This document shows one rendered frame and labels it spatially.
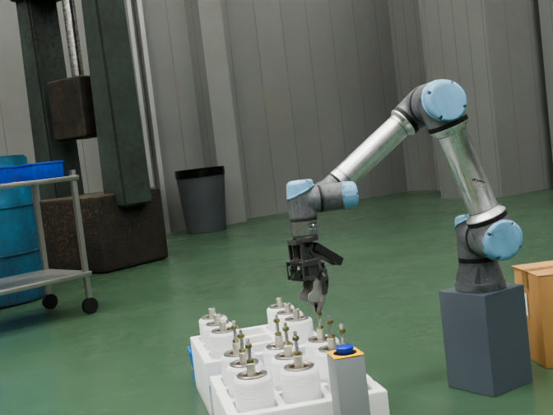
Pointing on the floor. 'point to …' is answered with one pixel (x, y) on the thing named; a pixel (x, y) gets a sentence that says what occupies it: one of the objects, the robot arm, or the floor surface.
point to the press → (104, 67)
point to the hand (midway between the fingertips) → (318, 306)
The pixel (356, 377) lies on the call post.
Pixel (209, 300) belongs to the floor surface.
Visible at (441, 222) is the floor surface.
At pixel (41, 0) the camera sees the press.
